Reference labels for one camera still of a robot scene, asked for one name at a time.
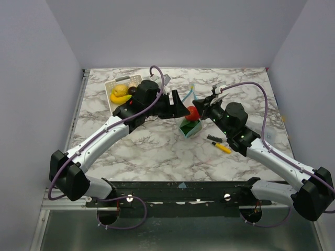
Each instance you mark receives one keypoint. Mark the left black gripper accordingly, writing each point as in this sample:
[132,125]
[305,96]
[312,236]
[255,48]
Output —
[179,109]

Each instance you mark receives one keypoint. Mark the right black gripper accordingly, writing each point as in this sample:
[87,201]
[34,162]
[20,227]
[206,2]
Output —
[207,106]

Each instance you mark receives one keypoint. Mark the green toy leaf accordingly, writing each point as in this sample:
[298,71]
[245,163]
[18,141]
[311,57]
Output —
[186,126]

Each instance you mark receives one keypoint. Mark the clear zip top bag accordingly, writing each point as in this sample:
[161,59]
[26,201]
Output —
[188,101]

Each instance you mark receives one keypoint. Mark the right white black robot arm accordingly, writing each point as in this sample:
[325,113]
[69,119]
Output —
[309,191]

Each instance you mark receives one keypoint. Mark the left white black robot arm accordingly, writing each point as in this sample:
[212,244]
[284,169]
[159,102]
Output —
[68,170]

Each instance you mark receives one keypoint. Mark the black comb strip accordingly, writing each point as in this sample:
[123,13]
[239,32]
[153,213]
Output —
[214,138]

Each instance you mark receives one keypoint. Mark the yellow black utility knife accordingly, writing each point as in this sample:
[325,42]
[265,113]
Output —
[221,147]

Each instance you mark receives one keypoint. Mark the white plastic basket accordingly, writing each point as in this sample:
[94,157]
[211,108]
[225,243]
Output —
[134,80]

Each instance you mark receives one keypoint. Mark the yellow toy pear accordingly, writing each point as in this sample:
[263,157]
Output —
[120,90]

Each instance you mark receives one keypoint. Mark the yellow toy banana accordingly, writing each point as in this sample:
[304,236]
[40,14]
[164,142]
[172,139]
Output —
[119,100]

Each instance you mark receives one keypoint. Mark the clear plastic screw box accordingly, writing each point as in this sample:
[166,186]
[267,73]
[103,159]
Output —
[272,135]

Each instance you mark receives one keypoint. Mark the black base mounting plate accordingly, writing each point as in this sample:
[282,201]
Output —
[179,199]

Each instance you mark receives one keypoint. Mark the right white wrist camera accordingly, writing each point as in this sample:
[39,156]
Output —
[217,92]

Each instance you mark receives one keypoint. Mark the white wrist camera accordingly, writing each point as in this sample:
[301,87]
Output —
[158,79]
[217,92]

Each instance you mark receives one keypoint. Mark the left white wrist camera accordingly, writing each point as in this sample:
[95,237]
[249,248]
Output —
[158,79]

